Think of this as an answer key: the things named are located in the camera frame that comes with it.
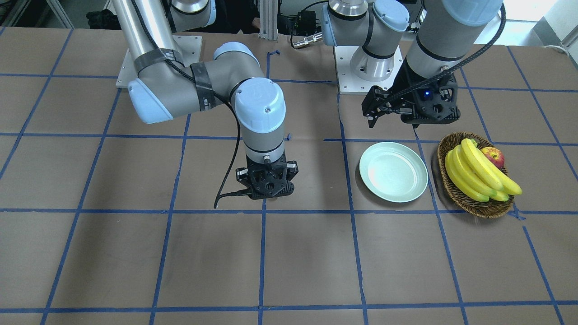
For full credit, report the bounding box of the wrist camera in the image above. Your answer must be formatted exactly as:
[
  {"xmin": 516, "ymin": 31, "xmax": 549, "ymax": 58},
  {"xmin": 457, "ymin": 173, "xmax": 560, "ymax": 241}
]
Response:
[
  {"xmin": 248, "ymin": 168, "xmax": 298, "ymax": 200},
  {"xmin": 401, "ymin": 74, "xmax": 461, "ymax": 128}
]

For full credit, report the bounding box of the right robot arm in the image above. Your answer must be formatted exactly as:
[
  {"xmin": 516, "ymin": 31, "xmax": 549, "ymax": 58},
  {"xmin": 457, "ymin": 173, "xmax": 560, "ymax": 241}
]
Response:
[{"xmin": 113, "ymin": 0, "xmax": 298, "ymax": 186}]

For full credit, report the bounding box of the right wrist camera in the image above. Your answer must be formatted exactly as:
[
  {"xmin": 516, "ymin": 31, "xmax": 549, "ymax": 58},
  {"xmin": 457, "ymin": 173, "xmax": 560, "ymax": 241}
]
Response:
[{"xmin": 248, "ymin": 168, "xmax": 298, "ymax": 200}]

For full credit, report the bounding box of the wicker basket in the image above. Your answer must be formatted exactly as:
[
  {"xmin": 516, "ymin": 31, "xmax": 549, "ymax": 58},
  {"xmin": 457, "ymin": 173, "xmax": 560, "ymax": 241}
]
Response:
[{"xmin": 432, "ymin": 131, "xmax": 514, "ymax": 218}]

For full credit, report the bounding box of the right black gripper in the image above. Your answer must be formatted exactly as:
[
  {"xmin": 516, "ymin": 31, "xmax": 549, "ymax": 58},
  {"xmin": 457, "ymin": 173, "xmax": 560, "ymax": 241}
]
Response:
[{"xmin": 235, "ymin": 152, "xmax": 299, "ymax": 186}]

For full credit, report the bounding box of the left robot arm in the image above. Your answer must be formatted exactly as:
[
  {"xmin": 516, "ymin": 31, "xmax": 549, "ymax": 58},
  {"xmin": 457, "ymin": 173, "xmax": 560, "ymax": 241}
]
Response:
[{"xmin": 322, "ymin": 0, "xmax": 506, "ymax": 128}]

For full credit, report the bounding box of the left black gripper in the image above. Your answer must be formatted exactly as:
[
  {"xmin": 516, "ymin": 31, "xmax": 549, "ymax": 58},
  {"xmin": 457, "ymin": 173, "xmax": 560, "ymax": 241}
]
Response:
[{"xmin": 361, "ymin": 59, "xmax": 445, "ymax": 129}]

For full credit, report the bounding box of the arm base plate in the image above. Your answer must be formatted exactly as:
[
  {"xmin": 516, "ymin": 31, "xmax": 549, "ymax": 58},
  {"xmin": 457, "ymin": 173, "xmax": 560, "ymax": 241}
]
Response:
[
  {"xmin": 116, "ymin": 35, "xmax": 203, "ymax": 89},
  {"xmin": 334, "ymin": 46, "xmax": 403, "ymax": 95}
]

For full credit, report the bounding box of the yellow banana bunch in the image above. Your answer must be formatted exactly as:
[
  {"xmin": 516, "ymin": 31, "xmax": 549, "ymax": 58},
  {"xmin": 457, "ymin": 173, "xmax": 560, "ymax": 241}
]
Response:
[{"xmin": 445, "ymin": 138, "xmax": 522, "ymax": 202}]

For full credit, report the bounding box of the light green plate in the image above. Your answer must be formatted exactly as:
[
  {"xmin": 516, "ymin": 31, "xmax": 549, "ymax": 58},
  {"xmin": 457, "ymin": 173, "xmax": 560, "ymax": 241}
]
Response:
[{"xmin": 359, "ymin": 142, "xmax": 428, "ymax": 202}]

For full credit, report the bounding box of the aluminium frame post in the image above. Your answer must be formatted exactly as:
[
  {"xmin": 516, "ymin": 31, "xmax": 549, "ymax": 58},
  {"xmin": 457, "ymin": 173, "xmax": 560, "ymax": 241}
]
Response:
[{"xmin": 258, "ymin": 0, "xmax": 278, "ymax": 42}]

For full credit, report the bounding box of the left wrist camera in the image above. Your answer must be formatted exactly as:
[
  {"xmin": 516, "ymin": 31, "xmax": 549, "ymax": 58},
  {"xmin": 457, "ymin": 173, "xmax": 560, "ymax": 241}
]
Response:
[{"xmin": 401, "ymin": 74, "xmax": 461, "ymax": 128}]

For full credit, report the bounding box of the red apple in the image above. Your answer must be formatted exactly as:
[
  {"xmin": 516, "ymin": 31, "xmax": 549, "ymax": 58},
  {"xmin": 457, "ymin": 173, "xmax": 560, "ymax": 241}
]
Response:
[{"xmin": 481, "ymin": 146, "xmax": 504, "ymax": 169}]

